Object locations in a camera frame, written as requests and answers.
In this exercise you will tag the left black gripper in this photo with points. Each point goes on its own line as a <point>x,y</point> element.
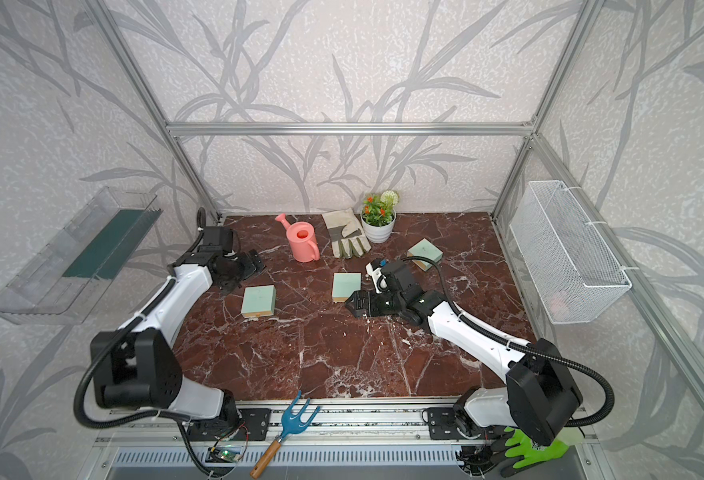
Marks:
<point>251,269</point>

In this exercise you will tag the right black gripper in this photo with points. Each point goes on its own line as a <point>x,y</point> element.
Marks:
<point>370,296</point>

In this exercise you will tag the mint jewelry box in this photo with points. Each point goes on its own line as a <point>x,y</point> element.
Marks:
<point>426,249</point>
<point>344,285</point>
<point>259,301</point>

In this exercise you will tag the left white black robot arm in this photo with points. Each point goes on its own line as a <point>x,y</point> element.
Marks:
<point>134,373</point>

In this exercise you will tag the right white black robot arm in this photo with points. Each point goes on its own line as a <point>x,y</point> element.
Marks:
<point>543,394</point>

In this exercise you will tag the pink watering can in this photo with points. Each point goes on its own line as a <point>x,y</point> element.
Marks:
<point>302,239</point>

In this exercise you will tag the grey work gloves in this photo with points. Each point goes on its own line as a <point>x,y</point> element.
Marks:
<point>347,235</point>

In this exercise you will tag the potted plant white pot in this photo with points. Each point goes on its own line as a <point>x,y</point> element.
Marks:
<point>378,215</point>

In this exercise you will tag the small circuit board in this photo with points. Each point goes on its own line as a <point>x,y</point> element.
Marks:
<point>224,455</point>

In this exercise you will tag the green black garden glove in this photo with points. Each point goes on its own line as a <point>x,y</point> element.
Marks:
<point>515,452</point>

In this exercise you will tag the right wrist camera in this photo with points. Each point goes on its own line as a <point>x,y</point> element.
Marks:
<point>375,273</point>

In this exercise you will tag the blue garden fork wooden handle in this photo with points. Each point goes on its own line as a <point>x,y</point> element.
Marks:
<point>291,424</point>

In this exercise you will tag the clear plastic wall shelf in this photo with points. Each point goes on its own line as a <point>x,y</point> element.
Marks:
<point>62,284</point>

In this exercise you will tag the white wire mesh basket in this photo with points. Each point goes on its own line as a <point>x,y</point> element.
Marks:
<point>575,272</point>

